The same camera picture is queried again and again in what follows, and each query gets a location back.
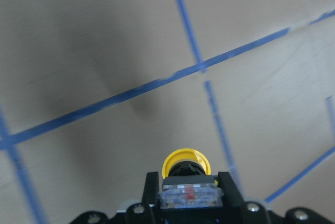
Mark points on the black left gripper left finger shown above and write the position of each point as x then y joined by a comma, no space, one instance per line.
146,211

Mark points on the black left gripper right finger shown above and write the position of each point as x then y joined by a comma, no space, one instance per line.
240,210

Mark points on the yellow push button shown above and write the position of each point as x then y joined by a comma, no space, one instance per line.
187,182

